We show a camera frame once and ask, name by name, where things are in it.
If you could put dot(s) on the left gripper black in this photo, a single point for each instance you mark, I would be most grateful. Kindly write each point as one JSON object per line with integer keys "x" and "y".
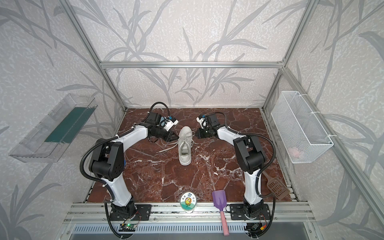
{"x": 165, "y": 133}

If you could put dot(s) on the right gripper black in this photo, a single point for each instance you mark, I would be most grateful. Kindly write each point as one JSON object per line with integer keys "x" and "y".
{"x": 202, "y": 132}

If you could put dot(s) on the white sneaker shoe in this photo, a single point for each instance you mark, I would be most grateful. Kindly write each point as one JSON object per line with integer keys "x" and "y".
{"x": 185, "y": 159}

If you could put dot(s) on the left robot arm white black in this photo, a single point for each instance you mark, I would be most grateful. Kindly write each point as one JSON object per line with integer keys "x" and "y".
{"x": 105, "y": 161}

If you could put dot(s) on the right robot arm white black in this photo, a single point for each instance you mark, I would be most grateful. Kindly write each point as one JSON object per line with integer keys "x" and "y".
{"x": 250, "y": 155}

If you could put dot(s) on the purple pink toy shovel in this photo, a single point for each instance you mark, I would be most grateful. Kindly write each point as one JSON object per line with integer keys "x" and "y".
{"x": 220, "y": 202}

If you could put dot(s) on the pink item in basket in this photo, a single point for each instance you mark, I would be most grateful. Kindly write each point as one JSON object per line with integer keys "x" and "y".
{"x": 295, "y": 153}

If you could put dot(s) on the brown slotted litter scoop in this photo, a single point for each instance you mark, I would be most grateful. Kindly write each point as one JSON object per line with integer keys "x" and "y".
{"x": 276, "y": 186}

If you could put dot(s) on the green circuit board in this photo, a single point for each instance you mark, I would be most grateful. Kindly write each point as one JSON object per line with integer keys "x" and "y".
{"x": 127, "y": 227}

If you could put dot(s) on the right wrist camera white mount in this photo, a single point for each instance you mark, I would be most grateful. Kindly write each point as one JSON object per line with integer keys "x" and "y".
{"x": 202, "y": 120}

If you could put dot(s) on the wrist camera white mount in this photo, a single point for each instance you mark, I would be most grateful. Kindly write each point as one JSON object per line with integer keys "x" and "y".
{"x": 170, "y": 122}
{"x": 202, "y": 120}

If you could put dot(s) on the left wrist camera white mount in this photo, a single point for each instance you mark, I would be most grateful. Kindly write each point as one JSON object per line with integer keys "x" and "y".
{"x": 170, "y": 122}

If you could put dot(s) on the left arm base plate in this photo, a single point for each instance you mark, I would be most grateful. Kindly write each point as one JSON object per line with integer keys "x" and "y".
{"x": 141, "y": 211}

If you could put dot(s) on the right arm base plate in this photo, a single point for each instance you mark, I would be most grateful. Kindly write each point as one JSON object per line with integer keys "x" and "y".
{"x": 237, "y": 213}

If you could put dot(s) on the white wire mesh basket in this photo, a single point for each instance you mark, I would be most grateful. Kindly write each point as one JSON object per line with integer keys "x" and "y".
{"x": 299, "y": 127}

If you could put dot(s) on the clear plastic wall tray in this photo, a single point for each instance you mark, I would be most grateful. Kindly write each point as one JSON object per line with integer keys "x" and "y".
{"x": 48, "y": 141}

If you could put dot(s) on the right circuit board with wires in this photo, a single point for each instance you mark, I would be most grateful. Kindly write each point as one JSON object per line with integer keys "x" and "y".
{"x": 255, "y": 228}

